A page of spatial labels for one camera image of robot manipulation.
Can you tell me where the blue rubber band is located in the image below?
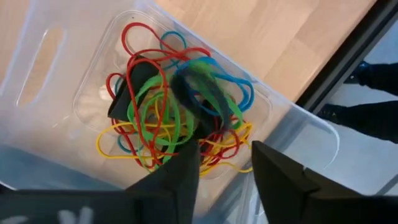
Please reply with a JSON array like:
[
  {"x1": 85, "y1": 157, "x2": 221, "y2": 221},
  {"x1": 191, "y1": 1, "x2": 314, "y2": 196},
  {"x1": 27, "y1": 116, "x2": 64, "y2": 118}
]
[
  {"x1": 175, "y1": 57, "x2": 255, "y2": 113},
  {"x1": 159, "y1": 30, "x2": 188, "y2": 71}
]

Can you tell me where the black block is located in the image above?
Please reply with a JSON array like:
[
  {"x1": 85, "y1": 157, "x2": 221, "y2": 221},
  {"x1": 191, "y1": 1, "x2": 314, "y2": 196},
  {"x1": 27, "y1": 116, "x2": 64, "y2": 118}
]
[{"x1": 107, "y1": 57, "x2": 161, "y2": 123}]

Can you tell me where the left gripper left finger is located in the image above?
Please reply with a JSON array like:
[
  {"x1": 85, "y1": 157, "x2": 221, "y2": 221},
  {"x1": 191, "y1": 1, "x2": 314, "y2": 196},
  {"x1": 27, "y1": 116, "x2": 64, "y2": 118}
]
[{"x1": 126, "y1": 139, "x2": 201, "y2": 224}]

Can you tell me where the yellow rubber band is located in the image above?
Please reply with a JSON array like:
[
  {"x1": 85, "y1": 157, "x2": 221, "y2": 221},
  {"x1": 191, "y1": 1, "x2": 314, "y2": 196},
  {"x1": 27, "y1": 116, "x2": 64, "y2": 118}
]
[
  {"x1": 95, "y1": 120, "x2": 193, "y2": 160},
  {"x1": 198, "y1": 122, "x2": 254, "y2": 178}
]

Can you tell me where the clear plastic bin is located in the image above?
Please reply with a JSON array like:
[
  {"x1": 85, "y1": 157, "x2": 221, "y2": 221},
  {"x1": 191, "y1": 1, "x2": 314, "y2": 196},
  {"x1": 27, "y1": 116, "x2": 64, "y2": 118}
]
[{"x1": 0, "y1": 0, "x2": 341, "y2": 224}]

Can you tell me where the person's foot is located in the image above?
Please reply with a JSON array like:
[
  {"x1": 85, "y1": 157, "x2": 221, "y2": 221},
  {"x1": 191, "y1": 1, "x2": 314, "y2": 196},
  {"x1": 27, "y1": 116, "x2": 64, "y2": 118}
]
[
  {"x1": 343, "y1": 60, "x2": 398, "y2": 96},
  {"x1": 316, "y1": 100, "x2": 398, "y2": 144}
]

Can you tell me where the red rubber band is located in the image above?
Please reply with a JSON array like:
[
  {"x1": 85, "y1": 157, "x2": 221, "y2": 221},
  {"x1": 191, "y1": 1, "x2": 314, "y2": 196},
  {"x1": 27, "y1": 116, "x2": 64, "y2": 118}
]
[
  {"x1": 105, "y1": 73, "x2": 137, "y2": 153},
  {"x1": 198, "y1": 116, "x2": 242, "y2": 166},
  {"x1": 126, "y1": 57, "x2": 170, "y2": 170},
  {"x1": 120, "y1": 21, "x2": 212, "y2": 63}
]

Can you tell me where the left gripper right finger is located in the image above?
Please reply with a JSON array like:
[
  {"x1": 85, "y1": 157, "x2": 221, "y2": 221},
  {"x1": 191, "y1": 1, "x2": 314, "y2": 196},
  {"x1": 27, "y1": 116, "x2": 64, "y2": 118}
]
[{"x1": 251, "y1": 140, "x2": 361, "y2": 224}]

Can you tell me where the wide black rubber band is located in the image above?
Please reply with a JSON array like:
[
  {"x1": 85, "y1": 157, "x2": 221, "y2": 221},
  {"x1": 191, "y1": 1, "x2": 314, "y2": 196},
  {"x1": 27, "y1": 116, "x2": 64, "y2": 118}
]
[
  {"x1": 191, "y1": 118, "x2": 218, "y2": 147},
  {"x1": 169, "y1": 67, "x2": 234, "y2": 133}
]

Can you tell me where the black aluminium table frame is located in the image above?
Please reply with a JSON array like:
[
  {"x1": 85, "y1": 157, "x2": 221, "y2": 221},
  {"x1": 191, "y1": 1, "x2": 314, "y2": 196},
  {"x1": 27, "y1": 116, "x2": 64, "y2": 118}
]
[{"x1": 294, "y1": 0, "x2": 398, "y2": 113}]

